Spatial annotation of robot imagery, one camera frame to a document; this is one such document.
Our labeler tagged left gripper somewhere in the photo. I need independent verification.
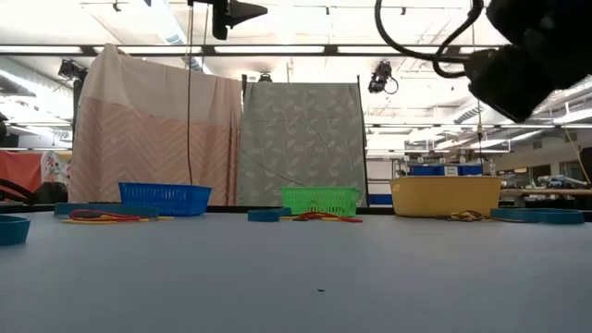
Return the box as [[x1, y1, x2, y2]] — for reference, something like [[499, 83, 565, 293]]
[[211, 0, 268, 41]]

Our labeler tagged wide blue rubber band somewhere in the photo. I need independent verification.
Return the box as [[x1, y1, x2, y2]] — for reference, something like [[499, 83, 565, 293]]
[[0, 215, 31, 247], [54, 202, 161, 219], [489, 207, 586, 226], [246, 207, 293, 224]]

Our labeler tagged thin yellow rubber band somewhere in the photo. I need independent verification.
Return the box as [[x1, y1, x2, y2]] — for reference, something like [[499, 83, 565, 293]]
[[446, 210, 487, 222], [61, 216, 176, 226], [279, 215, 343, 222]]

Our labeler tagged black overhead rig bar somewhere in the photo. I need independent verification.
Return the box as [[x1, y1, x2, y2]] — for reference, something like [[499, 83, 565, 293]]
[[0, 43, 510, 58]]

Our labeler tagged grey leaf-print cloth screen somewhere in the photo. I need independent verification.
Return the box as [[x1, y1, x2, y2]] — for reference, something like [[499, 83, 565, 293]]
[[237, 81, 368, 208]]

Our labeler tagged pink chevron cloth screen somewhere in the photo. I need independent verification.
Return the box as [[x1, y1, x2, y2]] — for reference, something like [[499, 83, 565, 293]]
[[68, 43, 244, 207]]

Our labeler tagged black spotlight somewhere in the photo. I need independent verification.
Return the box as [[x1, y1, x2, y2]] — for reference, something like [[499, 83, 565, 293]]
[[57, 58, 89, 82]]

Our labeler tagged green plastic basket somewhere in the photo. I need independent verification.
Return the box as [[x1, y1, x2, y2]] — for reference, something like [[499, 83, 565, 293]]
[[280, 186, 362, 218]]

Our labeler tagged blue plastic basket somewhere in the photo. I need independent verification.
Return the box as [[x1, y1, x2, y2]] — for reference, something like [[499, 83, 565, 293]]
[[117, 181, 213, 217]]

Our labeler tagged floral cloth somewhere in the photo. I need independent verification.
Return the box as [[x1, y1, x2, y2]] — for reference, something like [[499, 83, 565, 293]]
[[40, 151, 73, 187]]

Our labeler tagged black chair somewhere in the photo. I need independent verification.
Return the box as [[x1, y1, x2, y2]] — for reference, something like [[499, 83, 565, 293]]
[[34, 181, 69, 205]]

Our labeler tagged yellow plastic basket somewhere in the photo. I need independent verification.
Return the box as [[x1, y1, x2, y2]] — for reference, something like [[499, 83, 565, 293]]
[[389, 175, 503, 218]]

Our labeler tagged red cloth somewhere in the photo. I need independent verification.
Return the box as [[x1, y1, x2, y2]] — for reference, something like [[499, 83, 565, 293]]
[[0, 150, 44, 200]]

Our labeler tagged black curved bar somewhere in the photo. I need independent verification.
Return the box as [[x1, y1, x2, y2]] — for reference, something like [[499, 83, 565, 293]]
[[0, 178, 37, 205]]

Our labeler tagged wooden side table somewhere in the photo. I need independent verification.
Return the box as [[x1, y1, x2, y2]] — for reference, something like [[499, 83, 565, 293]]
[[499, 188, 592, 198]]

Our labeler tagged pale blue device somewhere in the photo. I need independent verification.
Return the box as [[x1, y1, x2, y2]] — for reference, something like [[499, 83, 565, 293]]
[[536, 174, 589, 189]]

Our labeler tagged black hanging cable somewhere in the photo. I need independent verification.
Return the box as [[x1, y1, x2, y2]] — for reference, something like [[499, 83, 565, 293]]
[[185, 0, 195, 186]]

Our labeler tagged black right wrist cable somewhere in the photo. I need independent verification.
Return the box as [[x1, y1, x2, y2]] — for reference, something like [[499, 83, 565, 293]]
[[374, 0, 486, 79]]

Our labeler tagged black ceiling-hung camera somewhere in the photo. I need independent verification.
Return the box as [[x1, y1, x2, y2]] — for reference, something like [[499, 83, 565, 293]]
[[367, 59, 400, 96]]

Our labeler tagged black cloth stand frame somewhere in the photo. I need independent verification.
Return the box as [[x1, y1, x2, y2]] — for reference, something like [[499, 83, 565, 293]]
[[240, 73, 371, 208]]

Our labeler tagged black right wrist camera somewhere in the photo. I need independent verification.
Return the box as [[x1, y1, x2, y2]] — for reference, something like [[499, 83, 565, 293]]
[[464, 45, 556, 124]]

